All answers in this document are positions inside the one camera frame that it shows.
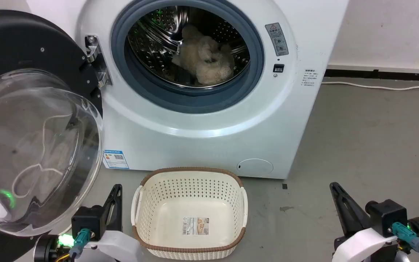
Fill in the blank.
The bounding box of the grey warning sticker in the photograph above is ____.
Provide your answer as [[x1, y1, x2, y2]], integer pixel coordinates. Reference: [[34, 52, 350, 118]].
[[265, 23, 290, 57]]

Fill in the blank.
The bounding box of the round white filter cover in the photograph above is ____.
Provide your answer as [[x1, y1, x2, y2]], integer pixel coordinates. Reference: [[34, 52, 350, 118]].
[[237, 158, 274, 179]]

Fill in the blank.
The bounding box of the chrome door hinge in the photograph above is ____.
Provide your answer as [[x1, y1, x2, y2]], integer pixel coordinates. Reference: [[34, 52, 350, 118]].
[[84, 35, 113, 88]]

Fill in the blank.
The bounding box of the paper label inside basket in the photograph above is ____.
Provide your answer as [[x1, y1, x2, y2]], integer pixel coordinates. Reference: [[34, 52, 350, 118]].
[[182, 217, 210, 236]]

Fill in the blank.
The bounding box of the right teal plug cable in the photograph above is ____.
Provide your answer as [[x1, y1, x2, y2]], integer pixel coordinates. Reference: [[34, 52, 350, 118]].
[[391, 222, 419, 262]]

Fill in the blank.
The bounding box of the left teal plug cable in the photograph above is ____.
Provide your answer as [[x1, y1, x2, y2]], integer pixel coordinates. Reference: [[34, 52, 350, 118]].
[[68, 228, 92, 260]]

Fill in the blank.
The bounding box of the black door with clear glass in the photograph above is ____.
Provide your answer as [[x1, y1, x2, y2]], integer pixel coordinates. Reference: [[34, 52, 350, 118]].
[[0, 9, 105, 262]]

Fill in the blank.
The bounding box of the white floor cable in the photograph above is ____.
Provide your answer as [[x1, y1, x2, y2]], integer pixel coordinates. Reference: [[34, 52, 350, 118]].
[[320, 80, 419, 91]]

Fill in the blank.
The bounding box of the small printed text sticker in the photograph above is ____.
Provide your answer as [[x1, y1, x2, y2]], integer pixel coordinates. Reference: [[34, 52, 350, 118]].
[[301, 69, 319, 88]]

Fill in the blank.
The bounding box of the blue energy label sticker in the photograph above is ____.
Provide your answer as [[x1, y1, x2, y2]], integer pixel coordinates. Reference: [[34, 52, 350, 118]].
[[103, 149, 130, 170]]

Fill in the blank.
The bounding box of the perforated steel drum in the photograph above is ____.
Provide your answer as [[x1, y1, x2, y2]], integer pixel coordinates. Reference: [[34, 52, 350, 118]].
[[127, 5, 251, 89]]

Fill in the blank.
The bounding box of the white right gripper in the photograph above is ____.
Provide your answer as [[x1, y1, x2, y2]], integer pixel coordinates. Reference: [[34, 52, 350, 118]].
[[329, 182, 399, 262]]

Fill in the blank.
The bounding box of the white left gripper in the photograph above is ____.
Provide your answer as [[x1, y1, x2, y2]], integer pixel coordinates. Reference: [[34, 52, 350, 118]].
[[84, 184, 143, 262]]

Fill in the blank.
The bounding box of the teal plug cable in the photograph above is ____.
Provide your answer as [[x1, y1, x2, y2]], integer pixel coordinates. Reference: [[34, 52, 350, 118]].
[[391, 222, 419, 262], [68, 228, 92, 260]]

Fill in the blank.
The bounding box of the beige plush toy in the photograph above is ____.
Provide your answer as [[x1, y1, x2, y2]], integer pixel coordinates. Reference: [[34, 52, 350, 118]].
[[172, 24, 236, 86]]

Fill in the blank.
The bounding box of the cream laundry basket brown rim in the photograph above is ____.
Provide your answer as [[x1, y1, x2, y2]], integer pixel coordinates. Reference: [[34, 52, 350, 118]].
[[131, 167, 249, 261]]

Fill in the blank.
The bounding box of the black baseboard strip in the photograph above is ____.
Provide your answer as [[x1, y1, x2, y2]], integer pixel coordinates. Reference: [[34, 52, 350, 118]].
[[324, 68, 419, 83]]

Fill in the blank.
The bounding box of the white front-load washing machine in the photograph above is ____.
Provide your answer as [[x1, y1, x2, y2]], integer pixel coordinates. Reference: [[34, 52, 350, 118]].
[[26, 0, 350, 180]]

